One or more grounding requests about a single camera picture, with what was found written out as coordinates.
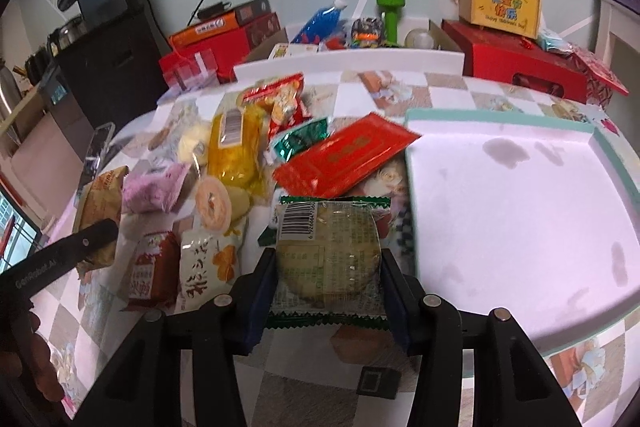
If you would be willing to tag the red patterned lidded box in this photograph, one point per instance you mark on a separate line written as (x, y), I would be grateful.
(602, 83)

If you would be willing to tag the blue bead bottle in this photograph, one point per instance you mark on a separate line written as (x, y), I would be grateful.
(321, 24)

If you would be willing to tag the orange jelly cup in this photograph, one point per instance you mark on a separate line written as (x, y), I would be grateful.
(219, 205)

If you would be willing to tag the blue tissue pack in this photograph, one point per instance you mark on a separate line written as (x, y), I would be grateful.
(551, 42)

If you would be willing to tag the brown bread packet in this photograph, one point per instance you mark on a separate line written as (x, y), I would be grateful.
(100, 199)

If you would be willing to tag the yellow children's day gift box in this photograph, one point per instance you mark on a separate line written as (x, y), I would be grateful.
(517, 17)

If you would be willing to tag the orange flat box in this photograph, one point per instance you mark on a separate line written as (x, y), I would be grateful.
(234, 18)

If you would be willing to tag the yellow cake packet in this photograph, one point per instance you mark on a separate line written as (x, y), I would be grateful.
(234, 149)

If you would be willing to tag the round biscuit clear green pack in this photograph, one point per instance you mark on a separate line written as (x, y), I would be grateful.
(329, 254)

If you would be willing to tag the playing card box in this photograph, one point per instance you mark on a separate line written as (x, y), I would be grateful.
(285, 49)

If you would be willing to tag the large red gift box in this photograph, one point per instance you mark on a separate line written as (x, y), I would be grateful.
(498, 56)

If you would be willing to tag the black cabinet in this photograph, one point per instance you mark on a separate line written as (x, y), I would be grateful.
(108, 75)

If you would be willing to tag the red box under orange box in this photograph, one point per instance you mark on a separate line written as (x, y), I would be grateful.
(233, 47)

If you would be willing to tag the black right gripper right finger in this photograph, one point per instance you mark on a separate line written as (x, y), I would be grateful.
(425, 326)

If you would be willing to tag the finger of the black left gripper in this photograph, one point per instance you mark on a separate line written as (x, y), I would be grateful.
(37, 271)

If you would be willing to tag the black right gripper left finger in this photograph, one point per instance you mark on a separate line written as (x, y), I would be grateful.
(234, 324)

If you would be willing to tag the operator hand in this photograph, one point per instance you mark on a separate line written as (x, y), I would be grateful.
(38, 361)

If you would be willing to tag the green dumbbell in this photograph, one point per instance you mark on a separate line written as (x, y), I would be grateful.
(390, 11)

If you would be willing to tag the pink snack pack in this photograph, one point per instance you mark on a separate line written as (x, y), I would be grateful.
(156, 189)

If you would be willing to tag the red yellow snack bag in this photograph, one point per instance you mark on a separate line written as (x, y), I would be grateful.
(281, 99)

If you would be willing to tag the white cardboard storage box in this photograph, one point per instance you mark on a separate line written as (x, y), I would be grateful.
(447, 58)

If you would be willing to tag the white shelf unit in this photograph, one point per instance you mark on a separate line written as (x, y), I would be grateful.
(616, 24)

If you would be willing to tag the green foil snack packet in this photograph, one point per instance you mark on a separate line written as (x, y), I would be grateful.
(291, 142)

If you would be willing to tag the clear plastic box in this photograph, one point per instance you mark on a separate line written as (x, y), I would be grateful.
(190, 72)

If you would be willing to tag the smartphone on stand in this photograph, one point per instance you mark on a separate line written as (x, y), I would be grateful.
(94, 159)

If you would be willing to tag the white tray teal rim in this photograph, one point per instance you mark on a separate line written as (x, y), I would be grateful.
(534, 214)

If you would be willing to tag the colourful toy pile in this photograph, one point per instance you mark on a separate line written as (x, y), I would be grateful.
(362, 33)

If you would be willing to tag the pale bun clear wrapper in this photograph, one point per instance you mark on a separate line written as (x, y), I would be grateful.
(189, 143)

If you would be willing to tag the long red foil packet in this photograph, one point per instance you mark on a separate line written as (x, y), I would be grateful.
(335, 165)

